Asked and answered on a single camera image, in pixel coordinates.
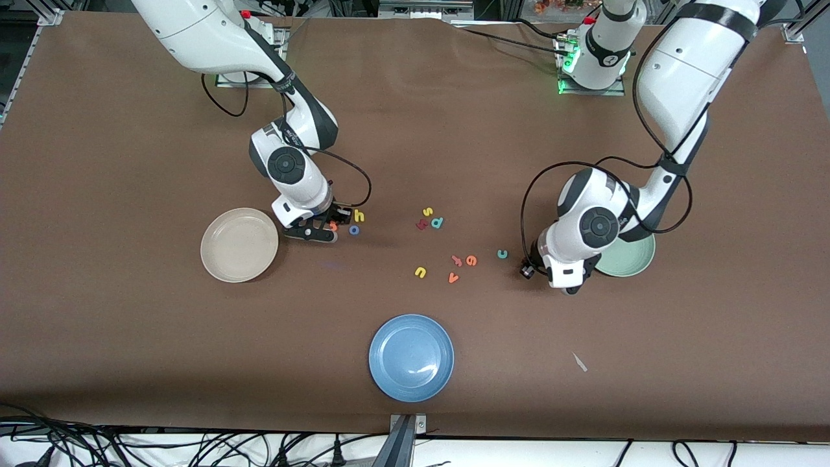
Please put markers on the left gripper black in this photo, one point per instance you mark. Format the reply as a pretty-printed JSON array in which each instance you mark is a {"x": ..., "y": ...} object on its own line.
[{"x": 535, "y": 259}]

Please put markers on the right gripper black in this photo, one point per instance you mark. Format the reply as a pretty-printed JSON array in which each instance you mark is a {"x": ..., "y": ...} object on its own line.
[{"x": 336, "y": 212}]

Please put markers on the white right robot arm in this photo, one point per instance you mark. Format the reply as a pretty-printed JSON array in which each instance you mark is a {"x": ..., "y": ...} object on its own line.
[{"x": 194, "y": 32}]

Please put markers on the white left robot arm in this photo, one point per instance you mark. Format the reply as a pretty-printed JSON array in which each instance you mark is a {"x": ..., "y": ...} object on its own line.
[{"x": 681, "y": 71}]

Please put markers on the beige brown plate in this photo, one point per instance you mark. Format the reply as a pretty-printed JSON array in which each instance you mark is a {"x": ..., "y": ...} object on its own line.
[{"x": 240, "y": 245}]

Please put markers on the small white tape scrap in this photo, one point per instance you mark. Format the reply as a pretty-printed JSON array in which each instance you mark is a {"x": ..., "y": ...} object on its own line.
[{"x": 579, "y": 362}]

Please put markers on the green plate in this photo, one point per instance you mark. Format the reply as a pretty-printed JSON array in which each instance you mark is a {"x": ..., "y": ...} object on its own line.
[{"x": 632, "y": 263}]

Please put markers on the brown table cover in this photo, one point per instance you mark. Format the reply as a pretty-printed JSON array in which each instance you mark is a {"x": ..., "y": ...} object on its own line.
[{"x": 415, "y": 130}]

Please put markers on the blue plate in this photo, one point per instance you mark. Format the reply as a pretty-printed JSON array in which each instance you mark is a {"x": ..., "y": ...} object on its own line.
[{"x": 411, "y": 358}]

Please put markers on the grey metal box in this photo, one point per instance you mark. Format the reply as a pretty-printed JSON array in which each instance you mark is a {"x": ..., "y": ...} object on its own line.
[{"x": 421, "y": 8}]

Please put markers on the orange dried flowers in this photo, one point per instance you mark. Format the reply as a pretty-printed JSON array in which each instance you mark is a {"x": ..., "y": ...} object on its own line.
[{"x": 557, "y": 5}]

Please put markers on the grey metal clamp bracket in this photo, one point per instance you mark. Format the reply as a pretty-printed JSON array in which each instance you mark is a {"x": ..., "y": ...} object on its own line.
[{"x": 420, "y": 425}]

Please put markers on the aluminium frame side rail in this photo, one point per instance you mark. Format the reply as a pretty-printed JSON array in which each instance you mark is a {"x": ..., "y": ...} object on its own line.
[{"x": 23, "y": 65}]

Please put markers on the aluminium frame corner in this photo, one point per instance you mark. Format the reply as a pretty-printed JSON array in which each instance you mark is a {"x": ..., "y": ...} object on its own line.
[
  {"x": 50, "y": 16},
  {"x": 792, "y": 32}
]

